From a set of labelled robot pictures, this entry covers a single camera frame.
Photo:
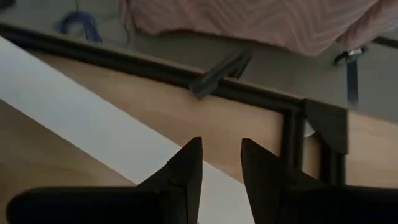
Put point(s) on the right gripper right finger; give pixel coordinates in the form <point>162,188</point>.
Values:
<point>280,202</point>

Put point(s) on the pink chevron blanket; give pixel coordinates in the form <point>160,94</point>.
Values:
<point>264,21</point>

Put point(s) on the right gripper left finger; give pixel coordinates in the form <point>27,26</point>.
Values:
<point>174,193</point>

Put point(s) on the short black bar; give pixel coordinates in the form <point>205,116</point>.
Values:
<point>217,74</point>

